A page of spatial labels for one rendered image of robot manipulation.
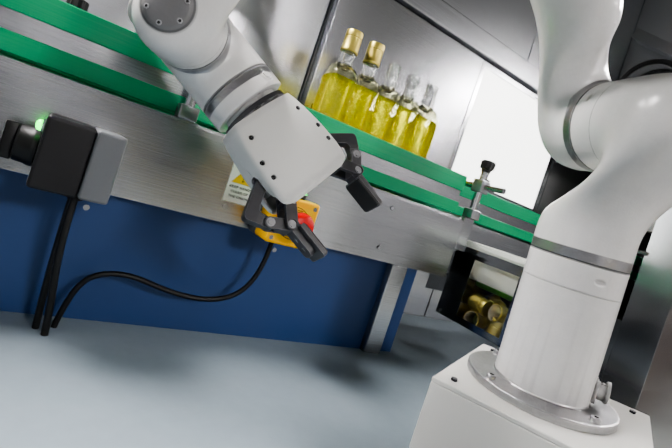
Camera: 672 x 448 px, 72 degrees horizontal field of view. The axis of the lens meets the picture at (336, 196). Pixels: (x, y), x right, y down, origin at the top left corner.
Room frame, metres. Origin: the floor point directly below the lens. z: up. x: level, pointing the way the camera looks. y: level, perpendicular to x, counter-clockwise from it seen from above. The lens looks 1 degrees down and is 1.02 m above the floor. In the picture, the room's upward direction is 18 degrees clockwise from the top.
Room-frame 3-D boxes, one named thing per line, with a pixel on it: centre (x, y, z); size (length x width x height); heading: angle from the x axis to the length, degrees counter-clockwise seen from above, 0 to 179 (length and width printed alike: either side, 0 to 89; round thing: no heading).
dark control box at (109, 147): (0.53, 0.30, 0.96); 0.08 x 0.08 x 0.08; 33
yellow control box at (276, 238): (0.68, 0.06, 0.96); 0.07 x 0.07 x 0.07; 33
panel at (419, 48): (1.27, -0.24, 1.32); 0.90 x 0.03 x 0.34; 123
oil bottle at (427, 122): (1.04, -0.13, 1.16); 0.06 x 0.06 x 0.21; 34
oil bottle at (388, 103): (0.97, -0.03, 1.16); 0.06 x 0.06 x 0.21; 32
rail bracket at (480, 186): (0.97, -0.26, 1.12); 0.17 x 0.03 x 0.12; 33
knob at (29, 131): (0.50, 0.35, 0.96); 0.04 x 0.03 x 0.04; 33
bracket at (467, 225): (0.99, -0.25, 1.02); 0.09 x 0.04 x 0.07; 33
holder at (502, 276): (0.97, -0.40, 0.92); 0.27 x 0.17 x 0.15; 33
